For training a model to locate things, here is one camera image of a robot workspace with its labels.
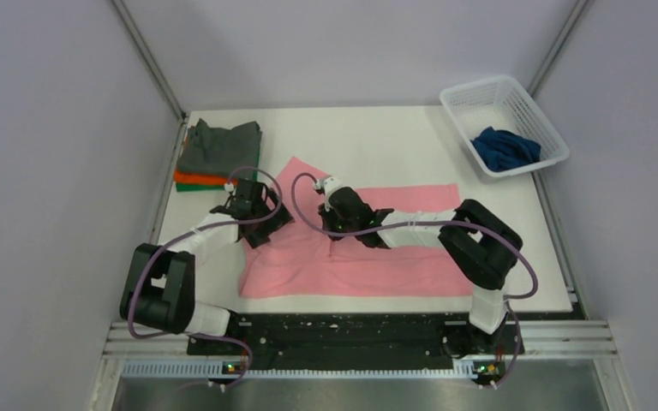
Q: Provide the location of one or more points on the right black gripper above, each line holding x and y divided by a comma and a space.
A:
326, 215

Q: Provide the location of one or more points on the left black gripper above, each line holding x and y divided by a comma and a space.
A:
260, 236

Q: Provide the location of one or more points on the pink t shirt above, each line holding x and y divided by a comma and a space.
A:
301, 261

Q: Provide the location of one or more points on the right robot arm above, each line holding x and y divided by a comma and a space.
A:
482, 246

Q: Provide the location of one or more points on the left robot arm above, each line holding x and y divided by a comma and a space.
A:
160, 287

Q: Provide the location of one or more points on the folded grey t shirt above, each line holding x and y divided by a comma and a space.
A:
202, 137

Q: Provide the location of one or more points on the folded orange t shirt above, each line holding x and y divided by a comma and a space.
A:
185, 181

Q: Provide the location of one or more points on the crumpled blue t shirt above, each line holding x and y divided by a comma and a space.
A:
502, 150

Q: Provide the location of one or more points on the white plastic basket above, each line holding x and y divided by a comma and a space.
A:
501, 102

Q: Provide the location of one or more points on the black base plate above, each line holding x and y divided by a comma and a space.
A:
359, 341

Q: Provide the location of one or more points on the white slotted cable duct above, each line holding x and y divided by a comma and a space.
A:
218, 369

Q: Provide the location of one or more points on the left aluminium frame post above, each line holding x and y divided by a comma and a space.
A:
148, 59

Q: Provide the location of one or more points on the aluminium frame post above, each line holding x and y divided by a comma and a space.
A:
579, 10
148, 59

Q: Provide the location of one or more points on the right aluminium frame post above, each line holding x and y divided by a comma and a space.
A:
579, 10

